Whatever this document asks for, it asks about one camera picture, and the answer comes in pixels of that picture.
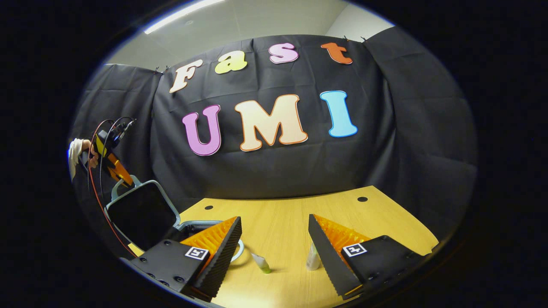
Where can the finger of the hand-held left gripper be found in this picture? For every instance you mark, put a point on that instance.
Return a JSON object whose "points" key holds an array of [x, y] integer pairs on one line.
{"points": [[120, 171]]}

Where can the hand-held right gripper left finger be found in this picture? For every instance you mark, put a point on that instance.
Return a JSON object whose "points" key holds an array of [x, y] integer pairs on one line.
{"points": [[224, 252]]}

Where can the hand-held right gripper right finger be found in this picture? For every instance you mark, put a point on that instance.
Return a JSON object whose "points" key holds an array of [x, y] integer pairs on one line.
{"points": [[327, 256]]}

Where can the silver white squeeze tube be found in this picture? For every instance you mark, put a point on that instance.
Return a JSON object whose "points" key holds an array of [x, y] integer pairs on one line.
{"points": [[312, 260]]}

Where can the white tube with green cap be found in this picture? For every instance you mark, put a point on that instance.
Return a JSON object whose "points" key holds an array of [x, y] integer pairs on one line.
{"points": [[261, 263]]}

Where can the light blue suitcase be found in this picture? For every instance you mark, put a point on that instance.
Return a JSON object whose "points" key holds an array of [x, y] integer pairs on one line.
{"points": [[137, 214]]}

